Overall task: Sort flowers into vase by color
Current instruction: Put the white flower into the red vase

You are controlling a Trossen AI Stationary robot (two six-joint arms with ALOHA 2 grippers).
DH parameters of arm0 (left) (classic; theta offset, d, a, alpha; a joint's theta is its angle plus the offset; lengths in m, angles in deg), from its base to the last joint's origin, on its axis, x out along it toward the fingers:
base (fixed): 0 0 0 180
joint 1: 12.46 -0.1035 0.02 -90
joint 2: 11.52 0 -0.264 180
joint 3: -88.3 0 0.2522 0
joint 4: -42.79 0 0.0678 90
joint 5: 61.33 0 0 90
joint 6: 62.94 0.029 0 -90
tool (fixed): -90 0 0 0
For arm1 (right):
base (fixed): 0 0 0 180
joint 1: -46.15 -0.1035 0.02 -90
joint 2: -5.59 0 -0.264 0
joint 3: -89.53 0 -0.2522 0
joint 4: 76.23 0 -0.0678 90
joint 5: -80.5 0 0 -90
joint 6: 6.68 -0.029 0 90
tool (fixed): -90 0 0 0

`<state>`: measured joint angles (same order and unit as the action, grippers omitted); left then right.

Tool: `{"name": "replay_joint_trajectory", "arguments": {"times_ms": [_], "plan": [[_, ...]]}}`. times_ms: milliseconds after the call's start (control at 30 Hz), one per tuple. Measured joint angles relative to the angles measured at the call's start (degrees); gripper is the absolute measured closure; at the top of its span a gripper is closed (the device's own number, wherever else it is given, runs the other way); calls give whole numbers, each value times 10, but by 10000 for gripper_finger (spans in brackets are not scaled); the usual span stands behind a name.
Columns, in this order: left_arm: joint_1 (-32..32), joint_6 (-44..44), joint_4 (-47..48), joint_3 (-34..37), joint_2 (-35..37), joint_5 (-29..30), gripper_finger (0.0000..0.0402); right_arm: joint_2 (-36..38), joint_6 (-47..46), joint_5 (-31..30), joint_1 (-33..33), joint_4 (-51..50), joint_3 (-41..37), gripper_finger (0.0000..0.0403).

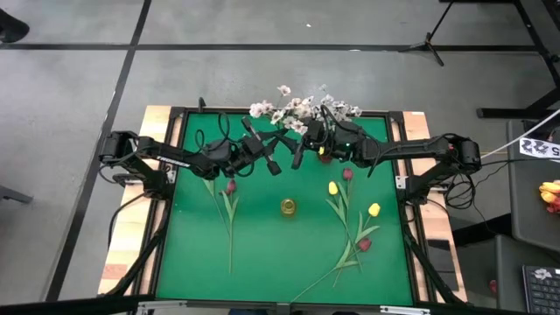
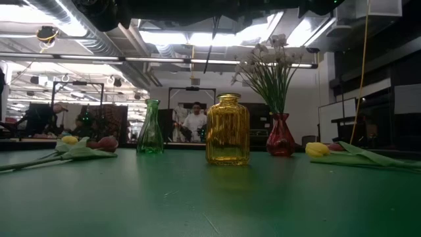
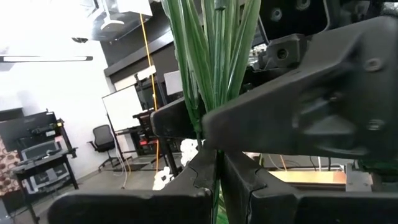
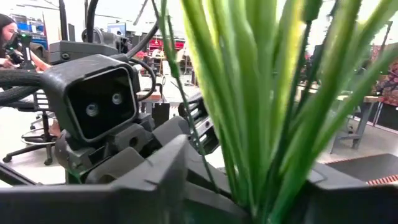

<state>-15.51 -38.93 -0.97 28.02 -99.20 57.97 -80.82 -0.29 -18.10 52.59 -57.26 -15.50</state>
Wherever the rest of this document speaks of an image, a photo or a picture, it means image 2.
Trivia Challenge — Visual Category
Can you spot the thin black cable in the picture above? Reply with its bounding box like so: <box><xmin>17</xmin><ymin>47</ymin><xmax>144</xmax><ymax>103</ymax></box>
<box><xmin>203</xmin><ymin>15</ymin><xmax>220</xmax><ymax>75</ymax></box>

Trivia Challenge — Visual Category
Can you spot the yellow ribbed glass jar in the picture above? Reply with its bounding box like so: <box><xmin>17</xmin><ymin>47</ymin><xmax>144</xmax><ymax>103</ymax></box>
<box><xmin>205</xmin><ymin>93</ymin><xmax>251</xmax><ymax>167</ymax></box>

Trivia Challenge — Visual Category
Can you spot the yellow tulip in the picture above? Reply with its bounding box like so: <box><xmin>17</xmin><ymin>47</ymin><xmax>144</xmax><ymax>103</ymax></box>
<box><xmin>12</xmin><ymin>134</ymin><xmax>80</xmax><ymax>172</ymax></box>
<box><xmin>305</xmin><ymin>141</ymin><xmax>421</xmax><ymax>174</ymax></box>

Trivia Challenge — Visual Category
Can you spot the whiteboard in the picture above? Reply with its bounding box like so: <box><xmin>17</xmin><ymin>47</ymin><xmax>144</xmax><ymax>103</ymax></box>
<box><xmin>318</xmin><ymin>97</ymin><xmax>358</xmax><ymax>145</ymax></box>

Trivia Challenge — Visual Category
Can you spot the yellow hanging cable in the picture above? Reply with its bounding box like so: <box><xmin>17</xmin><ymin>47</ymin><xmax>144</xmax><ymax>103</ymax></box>
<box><xmin>349</xmin><ymin>0</ymin><xmax>372</xmax><ymax>145</ymax></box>

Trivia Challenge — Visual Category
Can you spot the long light bar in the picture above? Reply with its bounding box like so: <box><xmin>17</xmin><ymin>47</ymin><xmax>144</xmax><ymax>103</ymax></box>
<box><xmin>0</xmin><ymin>51</ymin><xmax>319</xmax><ymax>69</ymax></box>

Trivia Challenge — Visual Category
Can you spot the silver ribbed air duct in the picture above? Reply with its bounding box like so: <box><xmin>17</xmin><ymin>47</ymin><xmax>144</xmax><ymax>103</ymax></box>
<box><xmin>26</xmin><ymin>0</ymin><xmax>155</xmax><ymax>90</ymax></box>

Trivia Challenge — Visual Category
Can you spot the green table mat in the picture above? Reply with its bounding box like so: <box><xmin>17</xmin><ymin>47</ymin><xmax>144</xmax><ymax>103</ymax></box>
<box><xmin>0</xmin><ymin>147</ymin><xmax>421</xmax><ymax>237</ymax></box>

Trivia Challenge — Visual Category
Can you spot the black metal gantry frame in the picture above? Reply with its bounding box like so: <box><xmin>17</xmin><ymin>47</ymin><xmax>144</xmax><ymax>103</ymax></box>
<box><xmin>167</xmin><ymin>86</ymin><xmax>217</xmax><ymax>109</ymax></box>
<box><xmin>51</xmin><ymin>80</ymin><xmax>105</xmax><ymax>132</ymax></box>

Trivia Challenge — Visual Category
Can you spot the black round hanging device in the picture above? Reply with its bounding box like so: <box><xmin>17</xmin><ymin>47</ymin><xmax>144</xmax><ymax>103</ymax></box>
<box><xmin>35</xmin><ymin>25</ymin><xmax>60</xmax><ymax>51</ymax></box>

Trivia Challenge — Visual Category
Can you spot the patterned cloth panel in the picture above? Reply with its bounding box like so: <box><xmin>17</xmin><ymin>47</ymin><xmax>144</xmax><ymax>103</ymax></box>
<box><xmin>80</xmin><ymin>104</ymin><xmax>129</xmax><ymax>145</ymax></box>

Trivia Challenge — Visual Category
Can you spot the green glass vase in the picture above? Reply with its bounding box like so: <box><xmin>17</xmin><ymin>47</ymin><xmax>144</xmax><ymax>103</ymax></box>
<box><xmin>136</xmin><ymin>98</ymin><xmax>164</xmax><ymax>155</ymax></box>

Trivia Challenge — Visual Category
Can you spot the background work table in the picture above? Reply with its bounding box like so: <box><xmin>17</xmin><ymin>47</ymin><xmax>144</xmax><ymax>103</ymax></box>
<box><xmin>0</xmin><ymin>137</ymin><xmax>60</xmax><ymax>151</ymax></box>

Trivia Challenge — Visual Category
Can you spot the red glass vase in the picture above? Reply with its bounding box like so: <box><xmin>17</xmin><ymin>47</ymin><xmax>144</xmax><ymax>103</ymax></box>
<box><xmin>265</xmin><ymin>113</ymin><xmax>296</xmax><ymax>157</ymax></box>

